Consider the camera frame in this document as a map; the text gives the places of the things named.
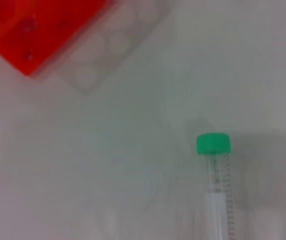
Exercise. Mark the white labelled green capped tube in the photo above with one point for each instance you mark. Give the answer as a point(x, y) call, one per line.
point(213, 143)

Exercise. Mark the orange plastic test tube rack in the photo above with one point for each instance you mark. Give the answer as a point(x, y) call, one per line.
point(7, 25)

